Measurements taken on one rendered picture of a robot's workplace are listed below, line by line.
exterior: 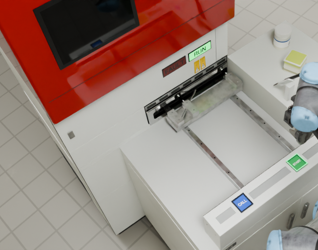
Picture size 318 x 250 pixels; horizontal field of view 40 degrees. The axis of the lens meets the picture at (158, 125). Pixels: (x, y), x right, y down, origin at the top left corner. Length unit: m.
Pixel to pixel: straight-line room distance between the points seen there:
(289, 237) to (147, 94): 0.90
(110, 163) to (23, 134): 1.35
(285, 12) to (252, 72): 1.80
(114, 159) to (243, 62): 0.72
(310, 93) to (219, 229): 0.58
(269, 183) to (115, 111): 0.65
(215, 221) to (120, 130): 0.58
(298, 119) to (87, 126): 0.85
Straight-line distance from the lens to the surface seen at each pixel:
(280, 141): 1.87
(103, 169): 1.99
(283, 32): 1.97
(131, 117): 1.83
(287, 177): 1.66
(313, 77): 1.27
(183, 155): 1.86
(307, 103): 1.24
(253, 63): 1.97
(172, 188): 1.79
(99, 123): 1.75
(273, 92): 1.87
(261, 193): 1.62
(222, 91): 1.97
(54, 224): 2.79
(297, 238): 1.16
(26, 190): 2.97
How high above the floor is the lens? 2.41
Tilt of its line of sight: 54 degrees down
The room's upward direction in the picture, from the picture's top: 13 degrees counter-clockwise
